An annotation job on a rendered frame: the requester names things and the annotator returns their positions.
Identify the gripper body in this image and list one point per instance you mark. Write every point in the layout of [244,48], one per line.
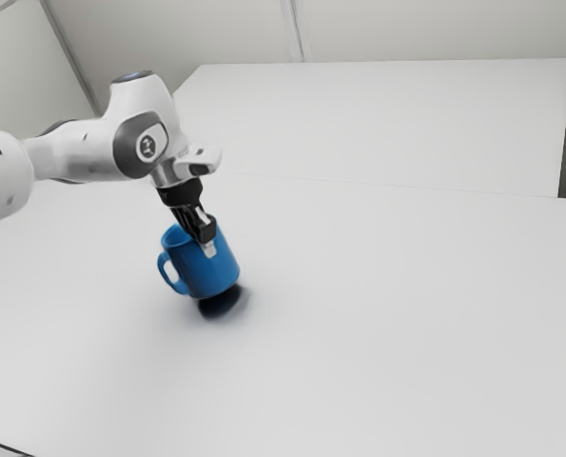
[181,194]

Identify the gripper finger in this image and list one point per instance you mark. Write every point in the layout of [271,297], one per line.
[205,232]

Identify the blue mug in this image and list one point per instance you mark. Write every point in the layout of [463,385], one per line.
[205,269]

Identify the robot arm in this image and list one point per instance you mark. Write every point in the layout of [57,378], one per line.
[73,147]

